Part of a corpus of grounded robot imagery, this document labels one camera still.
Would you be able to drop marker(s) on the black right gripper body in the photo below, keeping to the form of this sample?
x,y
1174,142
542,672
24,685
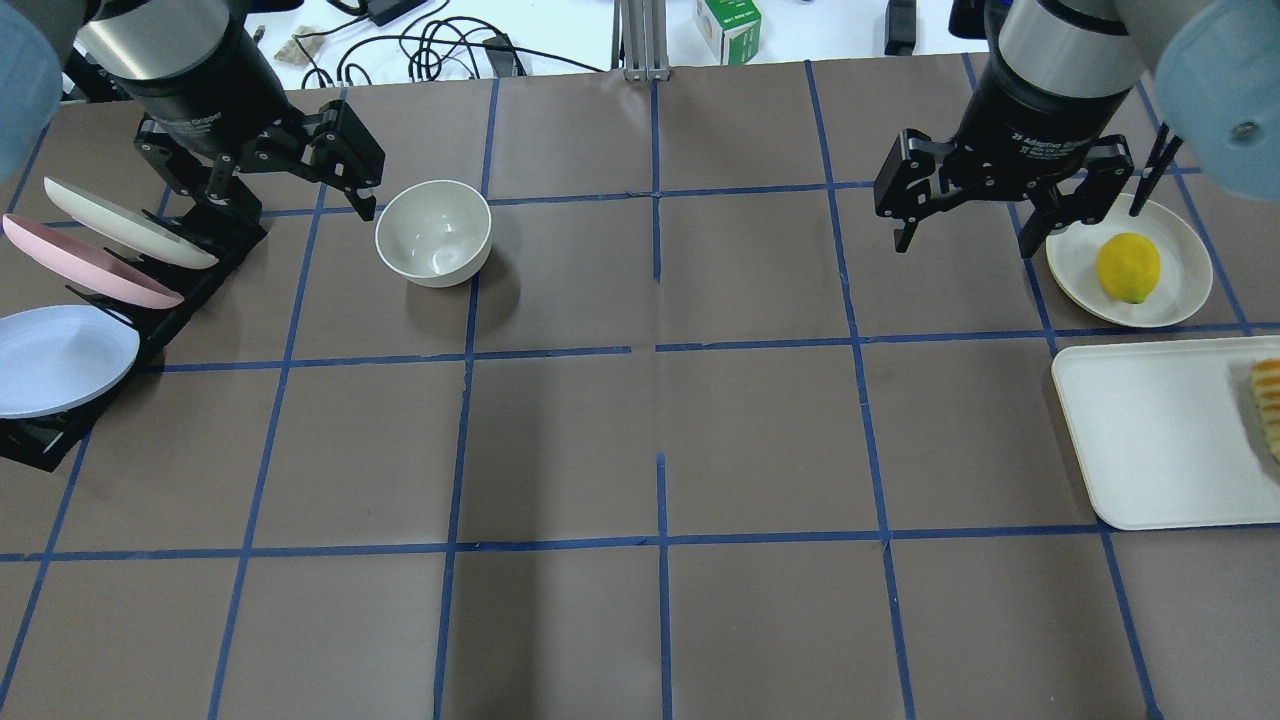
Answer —
x,y
1038,118

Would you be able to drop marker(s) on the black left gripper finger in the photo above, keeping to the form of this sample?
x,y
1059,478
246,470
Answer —
x,y
223,228
349,159

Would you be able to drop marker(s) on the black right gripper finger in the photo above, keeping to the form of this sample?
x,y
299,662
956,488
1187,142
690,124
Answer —
x,y
1108,166
910,187

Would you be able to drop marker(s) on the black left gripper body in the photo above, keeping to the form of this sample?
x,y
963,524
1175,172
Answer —
x,y
212,102

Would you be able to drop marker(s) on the yellow lemon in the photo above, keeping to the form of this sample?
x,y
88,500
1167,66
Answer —
x,y
1128,267

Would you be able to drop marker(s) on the white ceramic bowl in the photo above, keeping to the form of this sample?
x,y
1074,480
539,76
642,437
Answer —
x,y
436,234

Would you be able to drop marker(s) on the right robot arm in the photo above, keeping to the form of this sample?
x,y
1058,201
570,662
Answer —
x,y
1214,64

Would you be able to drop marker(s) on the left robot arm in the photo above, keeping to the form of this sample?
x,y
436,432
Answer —
x,y
131,40

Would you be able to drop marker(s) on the cream plate in rack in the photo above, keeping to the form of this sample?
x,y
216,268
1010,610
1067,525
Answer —
x,y
127,227

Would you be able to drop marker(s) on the cream round plate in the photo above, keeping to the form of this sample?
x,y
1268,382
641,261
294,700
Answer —
x,y
1186,278

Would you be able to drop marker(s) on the black power adapter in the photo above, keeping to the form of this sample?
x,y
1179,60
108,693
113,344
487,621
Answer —
x,y
384,12

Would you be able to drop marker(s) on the pink plate in rack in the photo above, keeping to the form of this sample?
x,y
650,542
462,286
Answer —
x,y
90,267

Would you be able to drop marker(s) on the light blue plate in rack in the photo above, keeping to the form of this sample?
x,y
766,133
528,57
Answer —
x,y
55,358

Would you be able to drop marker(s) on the green white small box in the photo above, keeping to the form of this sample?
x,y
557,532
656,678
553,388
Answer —
x,y
732,29

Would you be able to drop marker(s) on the sliced yellow bread toy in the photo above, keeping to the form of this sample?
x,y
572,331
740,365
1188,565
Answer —
x,y
1264,378

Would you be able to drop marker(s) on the white rectangular tray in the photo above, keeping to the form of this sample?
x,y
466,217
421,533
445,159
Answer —
x,y
1166,433

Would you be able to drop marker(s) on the black plate rack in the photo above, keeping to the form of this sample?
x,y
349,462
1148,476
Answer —
x,y
44,441

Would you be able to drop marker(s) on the aluminium frame post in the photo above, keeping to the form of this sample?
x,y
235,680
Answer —
x,y
639,40

